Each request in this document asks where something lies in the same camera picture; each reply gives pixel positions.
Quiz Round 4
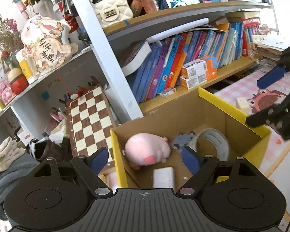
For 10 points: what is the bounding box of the clear packing tape roll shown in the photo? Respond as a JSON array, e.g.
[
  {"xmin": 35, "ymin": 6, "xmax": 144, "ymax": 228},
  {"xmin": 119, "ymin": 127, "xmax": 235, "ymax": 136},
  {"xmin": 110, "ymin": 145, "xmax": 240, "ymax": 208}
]
[{"xmin": 188, "ymin": 128, "xmax": 230, "ymax": 161}]

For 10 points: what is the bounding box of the white power adapter block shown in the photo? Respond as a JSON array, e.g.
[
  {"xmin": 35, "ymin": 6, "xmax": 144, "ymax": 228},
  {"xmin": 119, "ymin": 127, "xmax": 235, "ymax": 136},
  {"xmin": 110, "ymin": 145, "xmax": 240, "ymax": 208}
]
[{"xmin": 152, "ymin": 166, "xmax": 175, "ymax": 190}]

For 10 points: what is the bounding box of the pink plush pig toy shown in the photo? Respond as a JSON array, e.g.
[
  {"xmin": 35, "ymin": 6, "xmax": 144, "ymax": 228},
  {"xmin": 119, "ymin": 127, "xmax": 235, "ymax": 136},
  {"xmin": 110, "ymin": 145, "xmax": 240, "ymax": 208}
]
[{"xmin": 124, "ymin": 133, "xmax": 171, "ymax": 170}]

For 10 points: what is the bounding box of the stack of papers and booklets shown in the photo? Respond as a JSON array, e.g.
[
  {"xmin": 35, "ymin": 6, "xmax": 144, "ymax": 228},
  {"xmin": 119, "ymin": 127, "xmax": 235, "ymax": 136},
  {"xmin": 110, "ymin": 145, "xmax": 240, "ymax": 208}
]
[{"xmin": 249, "ymin": 34, "xmax": 290, "ymax": 63}]

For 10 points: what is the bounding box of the white cube charger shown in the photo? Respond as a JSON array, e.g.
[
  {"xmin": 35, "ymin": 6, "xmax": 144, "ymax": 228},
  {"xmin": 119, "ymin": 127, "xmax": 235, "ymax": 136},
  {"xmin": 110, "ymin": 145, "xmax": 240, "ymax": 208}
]
[{"xmin": 236, "ymin": 97, "xmax": 251, "ymax": 115}]

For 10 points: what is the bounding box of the brown white chessboard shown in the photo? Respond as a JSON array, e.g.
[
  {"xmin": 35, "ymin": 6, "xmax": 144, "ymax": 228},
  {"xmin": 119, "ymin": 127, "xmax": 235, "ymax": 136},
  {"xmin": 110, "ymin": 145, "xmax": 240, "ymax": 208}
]
[{"xmin": 66, "ymin": 85, "xmax": 116, "ymax": 162}]

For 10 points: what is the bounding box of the yellow cardboard box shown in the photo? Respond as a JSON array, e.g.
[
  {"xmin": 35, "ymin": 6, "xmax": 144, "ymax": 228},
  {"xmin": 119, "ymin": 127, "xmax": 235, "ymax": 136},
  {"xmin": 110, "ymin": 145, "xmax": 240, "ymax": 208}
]
[{"xmin": 110, "ymin": 89, "xmax": 270, "ymax": 190}]

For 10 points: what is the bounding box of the upper white orange carton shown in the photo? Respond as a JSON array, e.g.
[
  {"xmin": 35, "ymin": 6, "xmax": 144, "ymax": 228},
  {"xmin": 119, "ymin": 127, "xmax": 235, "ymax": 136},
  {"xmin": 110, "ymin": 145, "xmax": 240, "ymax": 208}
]
[{"xmin": 181, "ymin": 56, "xmax": 218, "ymax": 81}]

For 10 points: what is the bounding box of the white orange carton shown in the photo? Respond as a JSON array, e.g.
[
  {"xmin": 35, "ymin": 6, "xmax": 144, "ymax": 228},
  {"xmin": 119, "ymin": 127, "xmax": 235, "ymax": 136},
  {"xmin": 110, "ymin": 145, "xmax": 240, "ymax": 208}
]
[
  {"xmin": 181, "ymin": 56, "xmax": 218, "ymax": 81},
  {"xmin": 179, "ymin": 68, "xmax": 217, "ymax": 90}
]

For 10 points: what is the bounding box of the lower white orange carton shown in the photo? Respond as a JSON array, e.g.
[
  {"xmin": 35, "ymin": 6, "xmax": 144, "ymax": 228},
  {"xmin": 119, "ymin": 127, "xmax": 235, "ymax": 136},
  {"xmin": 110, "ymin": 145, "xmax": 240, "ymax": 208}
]
[{"xmin": 179, "ymin": 68, "xmax": 217, "ymax": 90}]

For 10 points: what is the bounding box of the grey cloth pile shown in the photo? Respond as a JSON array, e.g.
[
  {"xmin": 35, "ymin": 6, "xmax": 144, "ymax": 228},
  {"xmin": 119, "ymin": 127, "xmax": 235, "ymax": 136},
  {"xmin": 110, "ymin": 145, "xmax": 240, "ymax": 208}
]
[{"xmin": 0, "ymin": 136, "xmax": 41, "ymax": 222}]

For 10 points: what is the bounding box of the row of children's books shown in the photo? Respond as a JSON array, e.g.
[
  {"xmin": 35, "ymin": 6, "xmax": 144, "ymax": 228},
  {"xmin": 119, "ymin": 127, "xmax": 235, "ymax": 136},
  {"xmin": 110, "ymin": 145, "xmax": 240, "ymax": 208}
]
[{"xmin": 118, "ymin": 11, "xmax": 260, "ymax": 103}]

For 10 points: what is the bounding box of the wooden bookshelf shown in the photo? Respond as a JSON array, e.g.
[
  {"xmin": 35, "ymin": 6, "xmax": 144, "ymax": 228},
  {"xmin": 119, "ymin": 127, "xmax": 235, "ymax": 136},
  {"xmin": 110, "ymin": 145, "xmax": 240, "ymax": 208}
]
[{"xmin": 0, "ymin": 0, "xmax": 281, "ymax": 150}]

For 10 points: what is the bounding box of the cream quilted handbag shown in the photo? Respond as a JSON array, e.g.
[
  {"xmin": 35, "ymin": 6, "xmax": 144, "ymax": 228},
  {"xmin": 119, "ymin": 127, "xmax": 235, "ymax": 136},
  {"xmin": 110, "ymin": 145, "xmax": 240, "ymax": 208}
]
[{"xmin": 89, "ymin": 0, "xmax": 133, "ymax": 28}]

